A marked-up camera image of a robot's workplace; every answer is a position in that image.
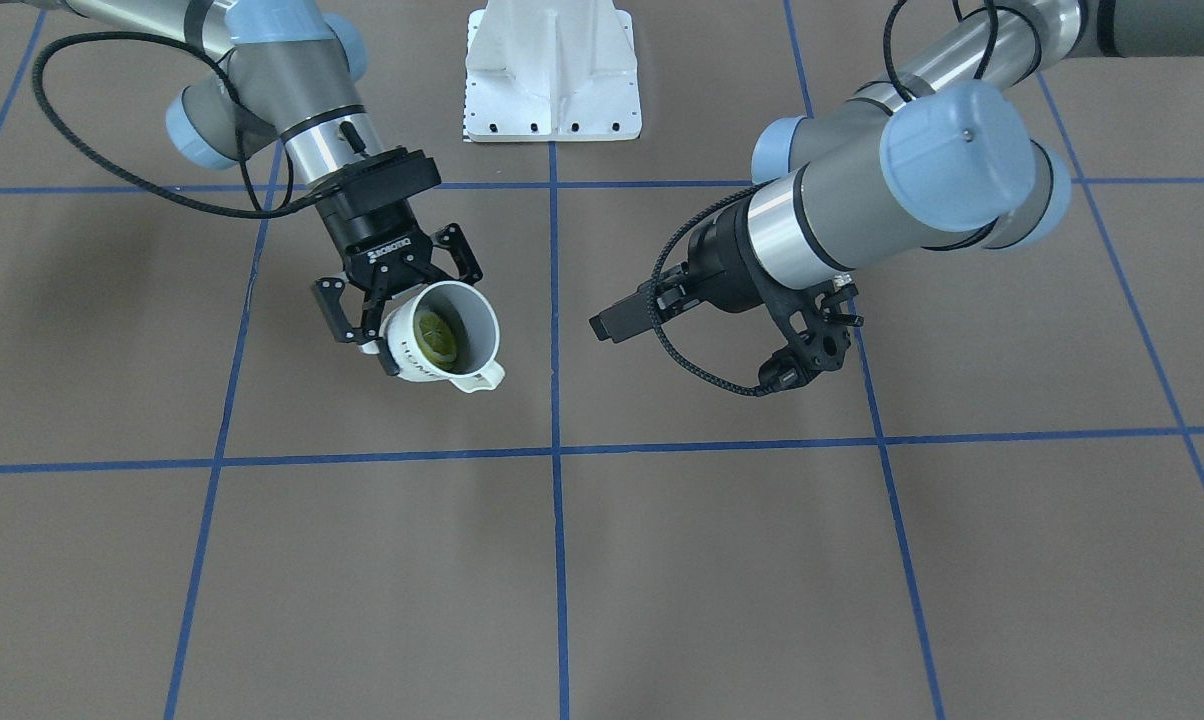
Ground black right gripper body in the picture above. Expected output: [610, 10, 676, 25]
[317, 149, 441, 318]

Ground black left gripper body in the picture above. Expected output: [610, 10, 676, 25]
[649, 205, 793, 325]

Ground white ceramic mug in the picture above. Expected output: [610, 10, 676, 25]
[361, 281, 504, 393]

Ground lemon slice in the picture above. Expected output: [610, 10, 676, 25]
[413, 309, 459, 372]

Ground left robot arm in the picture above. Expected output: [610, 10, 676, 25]
[590, 1, 1204, 354]

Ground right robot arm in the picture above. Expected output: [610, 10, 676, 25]
[30, 1, 480, 354]

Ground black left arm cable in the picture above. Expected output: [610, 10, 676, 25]
[648, 185, 793, 399]

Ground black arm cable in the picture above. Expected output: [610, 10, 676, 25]
[30, 33, 362, 222]
[648, 185, 793, 399]

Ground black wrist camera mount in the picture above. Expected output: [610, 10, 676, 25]
[759, 275, 864, 395]

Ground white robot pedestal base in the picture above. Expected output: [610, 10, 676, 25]
[462, 1, 643, 143]

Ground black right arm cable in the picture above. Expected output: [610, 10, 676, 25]
[30, 33, 362, 222]

